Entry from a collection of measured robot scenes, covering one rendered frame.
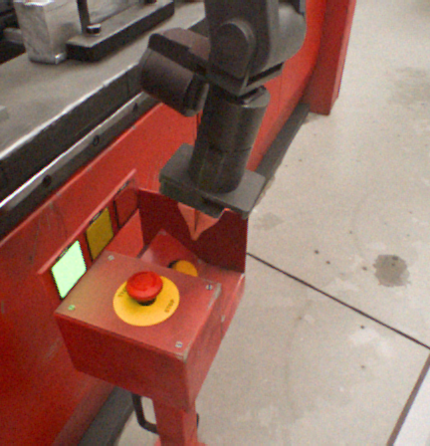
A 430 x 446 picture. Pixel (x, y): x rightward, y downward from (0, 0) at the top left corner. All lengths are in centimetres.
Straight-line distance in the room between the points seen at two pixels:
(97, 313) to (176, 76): 26
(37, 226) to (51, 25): 34
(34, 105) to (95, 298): 32
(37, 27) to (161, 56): 42
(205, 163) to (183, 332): 17
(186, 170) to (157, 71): 11
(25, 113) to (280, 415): 98
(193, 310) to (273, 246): 123
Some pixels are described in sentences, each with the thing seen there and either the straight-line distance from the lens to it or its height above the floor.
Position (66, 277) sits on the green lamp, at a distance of 52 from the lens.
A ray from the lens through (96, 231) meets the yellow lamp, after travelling 54.
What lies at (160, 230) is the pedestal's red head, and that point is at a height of 75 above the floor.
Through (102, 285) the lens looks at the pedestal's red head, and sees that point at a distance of 53.
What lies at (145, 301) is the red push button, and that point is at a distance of 49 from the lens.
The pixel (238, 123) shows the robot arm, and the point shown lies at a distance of 42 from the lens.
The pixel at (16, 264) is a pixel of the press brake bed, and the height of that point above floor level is 72.
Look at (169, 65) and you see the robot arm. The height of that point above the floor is 101.
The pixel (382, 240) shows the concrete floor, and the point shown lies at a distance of 183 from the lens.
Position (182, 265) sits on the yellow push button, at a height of 73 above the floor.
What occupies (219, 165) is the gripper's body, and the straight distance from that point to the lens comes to 44.
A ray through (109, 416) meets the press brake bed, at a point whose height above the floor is 5.
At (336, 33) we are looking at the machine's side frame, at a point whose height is 44.
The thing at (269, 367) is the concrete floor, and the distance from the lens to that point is 138.
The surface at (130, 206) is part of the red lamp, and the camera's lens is 60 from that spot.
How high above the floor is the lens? 117
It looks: 42 degrees down
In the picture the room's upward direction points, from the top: straight up
